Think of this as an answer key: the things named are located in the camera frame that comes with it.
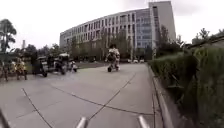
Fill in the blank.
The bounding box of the large grey curved building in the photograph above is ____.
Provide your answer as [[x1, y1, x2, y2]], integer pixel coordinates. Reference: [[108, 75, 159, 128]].
[[59, 0, 177, 62]]

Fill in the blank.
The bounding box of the grey concrete slab plaza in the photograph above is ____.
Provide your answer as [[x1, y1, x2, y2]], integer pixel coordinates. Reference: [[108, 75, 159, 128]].
[[0, 62, 168, 128]]

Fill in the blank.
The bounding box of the row of parked scooters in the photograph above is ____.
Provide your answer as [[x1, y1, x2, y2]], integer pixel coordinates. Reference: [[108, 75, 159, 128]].
[[0, 53, 79, 83]]

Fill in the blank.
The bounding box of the person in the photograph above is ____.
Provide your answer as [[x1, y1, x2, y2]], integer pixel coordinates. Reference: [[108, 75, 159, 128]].
[[105, 43, 121, 66]]

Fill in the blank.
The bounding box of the green hedge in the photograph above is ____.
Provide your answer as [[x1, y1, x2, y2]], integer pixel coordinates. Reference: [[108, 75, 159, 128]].
[[148, 44, 224, 128]]

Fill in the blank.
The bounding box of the tall tree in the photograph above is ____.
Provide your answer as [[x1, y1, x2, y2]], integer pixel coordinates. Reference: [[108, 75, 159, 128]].
[[0, 18, 18, 54]]

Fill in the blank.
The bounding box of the robot's own part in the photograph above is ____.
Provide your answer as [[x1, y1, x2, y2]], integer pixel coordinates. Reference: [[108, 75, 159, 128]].
[[137, 115, 151, 128], [75, 116, 89, 128]]

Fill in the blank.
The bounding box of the grey stone kerb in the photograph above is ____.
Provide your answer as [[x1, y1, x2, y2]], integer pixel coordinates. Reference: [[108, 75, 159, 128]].
[[147, 64, 176, 128]]

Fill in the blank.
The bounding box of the scooter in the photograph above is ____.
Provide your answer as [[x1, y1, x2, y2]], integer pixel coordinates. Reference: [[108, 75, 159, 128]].
[[106, 55, 121, 73]]

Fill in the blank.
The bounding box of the row of trees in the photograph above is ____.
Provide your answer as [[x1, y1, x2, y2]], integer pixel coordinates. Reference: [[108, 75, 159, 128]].
[[18, 29, 154, 63]]

